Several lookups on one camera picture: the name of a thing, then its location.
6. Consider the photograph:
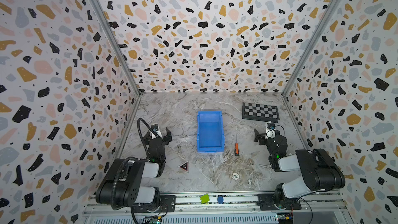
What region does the orange black screwdriver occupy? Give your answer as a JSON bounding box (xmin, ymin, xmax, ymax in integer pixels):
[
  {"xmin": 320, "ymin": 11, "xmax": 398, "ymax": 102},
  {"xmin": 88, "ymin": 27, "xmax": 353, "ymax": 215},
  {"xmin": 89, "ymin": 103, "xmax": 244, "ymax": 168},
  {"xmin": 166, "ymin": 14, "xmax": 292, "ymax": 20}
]
[{"xmin": 234, "ymin": 135, "xmax": 239, "ymax": 156}]

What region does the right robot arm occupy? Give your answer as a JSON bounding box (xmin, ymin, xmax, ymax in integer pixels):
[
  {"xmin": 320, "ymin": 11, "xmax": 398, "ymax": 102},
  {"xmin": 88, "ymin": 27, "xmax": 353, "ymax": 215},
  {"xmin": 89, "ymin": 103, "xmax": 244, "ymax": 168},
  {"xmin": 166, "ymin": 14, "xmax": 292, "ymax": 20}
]
[{"xmin": 255, "ymin": 129, "xmax": 346, "ymax": 209}]

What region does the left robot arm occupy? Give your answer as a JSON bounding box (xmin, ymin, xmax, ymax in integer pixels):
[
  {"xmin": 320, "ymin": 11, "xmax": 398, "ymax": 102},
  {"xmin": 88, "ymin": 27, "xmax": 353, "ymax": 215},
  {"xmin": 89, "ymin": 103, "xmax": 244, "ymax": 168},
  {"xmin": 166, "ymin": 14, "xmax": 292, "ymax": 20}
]
[{"xmin": 95, "ymin": 129, "xmax": 173, "ymax": 212}]

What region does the blue plastic bin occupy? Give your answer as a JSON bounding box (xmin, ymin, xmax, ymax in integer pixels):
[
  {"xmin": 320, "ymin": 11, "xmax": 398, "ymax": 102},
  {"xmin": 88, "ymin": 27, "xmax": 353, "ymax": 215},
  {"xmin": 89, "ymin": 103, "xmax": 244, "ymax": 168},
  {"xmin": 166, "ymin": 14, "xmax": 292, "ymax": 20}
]
[{"xmin": 197, "ymin": 111, "xmax": 225, "ymax": 153}]

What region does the black triangle marker sticker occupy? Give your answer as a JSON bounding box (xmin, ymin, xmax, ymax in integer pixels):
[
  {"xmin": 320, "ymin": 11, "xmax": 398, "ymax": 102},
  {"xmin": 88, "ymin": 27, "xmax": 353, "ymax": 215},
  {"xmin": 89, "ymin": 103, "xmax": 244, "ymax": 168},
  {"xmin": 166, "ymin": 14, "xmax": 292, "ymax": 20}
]
[{"xmin": 179, "ymin": 161, "xmax": 189, "ymax": 172}]

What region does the black white checkerboard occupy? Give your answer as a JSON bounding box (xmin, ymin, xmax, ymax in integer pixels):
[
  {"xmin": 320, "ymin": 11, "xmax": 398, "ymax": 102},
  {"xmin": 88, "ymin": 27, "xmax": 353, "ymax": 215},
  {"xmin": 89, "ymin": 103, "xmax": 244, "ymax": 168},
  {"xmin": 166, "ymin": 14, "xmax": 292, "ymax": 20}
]
[{"xmin": 241, "ymin": 103, "xmax": 280, "ymax": 123}]

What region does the green block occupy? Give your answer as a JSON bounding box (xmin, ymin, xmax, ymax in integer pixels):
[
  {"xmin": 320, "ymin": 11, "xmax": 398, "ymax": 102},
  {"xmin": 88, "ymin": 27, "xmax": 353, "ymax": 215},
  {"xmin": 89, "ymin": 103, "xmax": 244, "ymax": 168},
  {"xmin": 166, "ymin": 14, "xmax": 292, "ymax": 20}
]
[{"xmin": 200, "ymin": 194, "xmax": 210, "ymax": 204}]

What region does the blue round cap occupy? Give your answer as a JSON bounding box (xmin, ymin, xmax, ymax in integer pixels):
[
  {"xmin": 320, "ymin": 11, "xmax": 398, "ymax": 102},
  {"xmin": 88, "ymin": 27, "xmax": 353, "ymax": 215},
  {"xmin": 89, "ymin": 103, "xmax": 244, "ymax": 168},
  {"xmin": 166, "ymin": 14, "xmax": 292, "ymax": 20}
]
[{"xmin": 217, "ymin": 196, "xmax": 224, "ymax": 204}]

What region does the left corner aluminium profile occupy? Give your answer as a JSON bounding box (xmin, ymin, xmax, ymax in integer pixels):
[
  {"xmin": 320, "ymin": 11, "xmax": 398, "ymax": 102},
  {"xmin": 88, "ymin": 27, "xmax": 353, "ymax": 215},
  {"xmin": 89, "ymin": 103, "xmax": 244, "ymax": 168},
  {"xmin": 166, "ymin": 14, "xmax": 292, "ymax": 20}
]
[{"xmin": 89, "ymin": 0, "xmax": 141, "ymax": 97}]

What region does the corner aluminium profile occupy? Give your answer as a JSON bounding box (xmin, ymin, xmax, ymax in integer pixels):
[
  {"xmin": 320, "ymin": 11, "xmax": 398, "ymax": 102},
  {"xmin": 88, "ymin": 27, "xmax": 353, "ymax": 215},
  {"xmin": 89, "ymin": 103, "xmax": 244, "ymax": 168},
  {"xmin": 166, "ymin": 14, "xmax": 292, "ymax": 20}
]
[
  {"xmin": 89, "ymin": 0, "xmax": 141, "ymax": 97},
  {"xmin": 282, "ymin": 0, "xmax": 341, "ymax": 97}
]

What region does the right corner aluminium profile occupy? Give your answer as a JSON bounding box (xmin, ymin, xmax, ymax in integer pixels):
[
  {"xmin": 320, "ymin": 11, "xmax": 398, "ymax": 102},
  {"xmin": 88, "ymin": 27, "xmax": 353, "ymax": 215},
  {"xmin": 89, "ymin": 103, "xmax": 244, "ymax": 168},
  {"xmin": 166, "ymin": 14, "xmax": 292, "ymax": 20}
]
[{"xmin": 282, "ymin": 0, "xmax": 341, "ymax": 97}]

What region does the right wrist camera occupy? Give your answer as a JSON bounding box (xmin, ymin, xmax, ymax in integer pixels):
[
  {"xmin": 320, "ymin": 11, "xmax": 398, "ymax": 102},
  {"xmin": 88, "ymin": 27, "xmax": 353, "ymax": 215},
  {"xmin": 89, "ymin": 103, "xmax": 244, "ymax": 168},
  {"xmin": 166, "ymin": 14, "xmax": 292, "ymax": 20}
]
[{"xmin": 265, "ymin": 121, "xmax": 275, "ymax": 139}]

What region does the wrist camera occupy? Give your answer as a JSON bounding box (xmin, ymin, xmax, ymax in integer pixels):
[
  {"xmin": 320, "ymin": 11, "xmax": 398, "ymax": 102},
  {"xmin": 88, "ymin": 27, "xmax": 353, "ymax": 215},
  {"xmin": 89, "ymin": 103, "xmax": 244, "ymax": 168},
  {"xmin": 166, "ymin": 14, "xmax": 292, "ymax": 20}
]
[
  {"xmin": 265, "ymin": 121, "xmax": 275, "ymax": 139},
  {"xmin": 151, "ymin": 123, "xmax": 162, "ymax": 138}
]

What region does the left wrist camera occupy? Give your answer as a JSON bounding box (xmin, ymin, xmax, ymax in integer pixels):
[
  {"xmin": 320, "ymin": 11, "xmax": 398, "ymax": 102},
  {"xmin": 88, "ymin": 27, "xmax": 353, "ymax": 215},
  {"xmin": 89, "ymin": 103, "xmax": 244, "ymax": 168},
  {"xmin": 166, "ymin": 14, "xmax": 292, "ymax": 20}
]
[{"xmin": 151, "ymin": 123, "xmax": 162, "ymax": 138}]

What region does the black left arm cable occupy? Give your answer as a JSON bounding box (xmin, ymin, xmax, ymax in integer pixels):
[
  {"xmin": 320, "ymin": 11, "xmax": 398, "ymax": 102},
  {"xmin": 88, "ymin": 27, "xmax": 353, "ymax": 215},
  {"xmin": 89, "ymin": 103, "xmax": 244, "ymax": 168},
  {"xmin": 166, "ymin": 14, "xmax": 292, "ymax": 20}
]
[{"xmin": 136, "ymin": 118, "xmax": 156, "ymax": 159}]

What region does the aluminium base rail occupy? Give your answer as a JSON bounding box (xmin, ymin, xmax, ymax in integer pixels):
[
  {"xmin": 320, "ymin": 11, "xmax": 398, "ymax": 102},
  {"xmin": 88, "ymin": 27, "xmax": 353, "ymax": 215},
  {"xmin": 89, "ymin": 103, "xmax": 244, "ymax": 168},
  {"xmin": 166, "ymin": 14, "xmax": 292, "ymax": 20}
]
[{"xmin": 82, "ymin": 191, "xmax": 353, "ymax": 224}]

